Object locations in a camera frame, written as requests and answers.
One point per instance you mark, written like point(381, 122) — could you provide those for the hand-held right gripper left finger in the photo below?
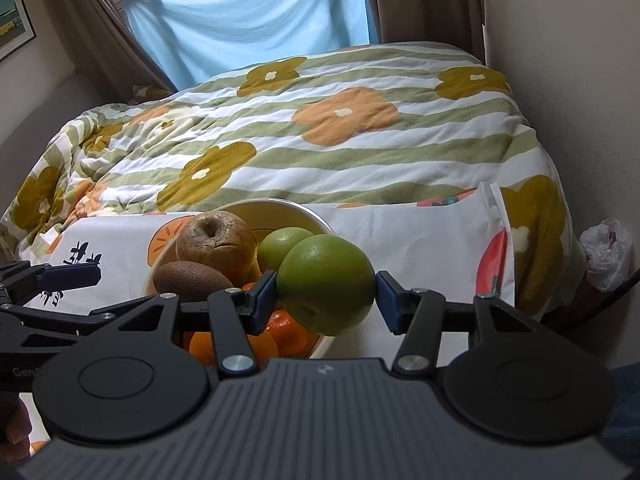
point(262, 302)

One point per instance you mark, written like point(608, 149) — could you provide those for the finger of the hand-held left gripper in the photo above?
point(60, 325)
point(70, 277)

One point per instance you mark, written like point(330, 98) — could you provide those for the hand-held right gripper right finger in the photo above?
point(389, 305)

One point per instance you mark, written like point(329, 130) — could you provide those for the small mandarin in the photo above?
point(290, 332)

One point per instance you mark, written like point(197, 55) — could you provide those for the orange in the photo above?
point(264, 347)

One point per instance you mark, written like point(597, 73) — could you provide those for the large green apple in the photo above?
point(325, 280)

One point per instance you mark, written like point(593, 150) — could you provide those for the brown kiwi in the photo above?
point(185, 280)

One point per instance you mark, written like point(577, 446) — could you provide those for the yellow duck print plate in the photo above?
point(295, 212)

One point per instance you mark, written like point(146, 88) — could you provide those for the person's left hand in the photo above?
point(12, 425)

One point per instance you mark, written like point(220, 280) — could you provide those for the small green apple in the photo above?
point(277, 250)

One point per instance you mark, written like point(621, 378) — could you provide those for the white fruit printed cloth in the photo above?
point(415, 240)

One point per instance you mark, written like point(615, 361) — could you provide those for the wrinkled brown apple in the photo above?
point(215, 247)

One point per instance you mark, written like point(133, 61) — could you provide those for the green striped floral blanket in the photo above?
point(350, 160)

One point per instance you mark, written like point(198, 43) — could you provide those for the yellow floral pillow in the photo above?
point(150, 92)

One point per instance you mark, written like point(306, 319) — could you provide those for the white plastic bag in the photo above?
point(605, 255)

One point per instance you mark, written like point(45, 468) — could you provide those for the thin black rod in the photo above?
point(617, 294)

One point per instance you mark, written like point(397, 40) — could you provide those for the brown curtain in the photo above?
point(85, 20)
point(425, 0)

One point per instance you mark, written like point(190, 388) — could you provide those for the dark blue cloth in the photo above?
point(625, 410)

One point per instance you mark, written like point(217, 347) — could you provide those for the light blue hanging cloth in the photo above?
point(250, 20)

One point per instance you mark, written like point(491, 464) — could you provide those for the framed wall picture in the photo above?
point(12, 20)

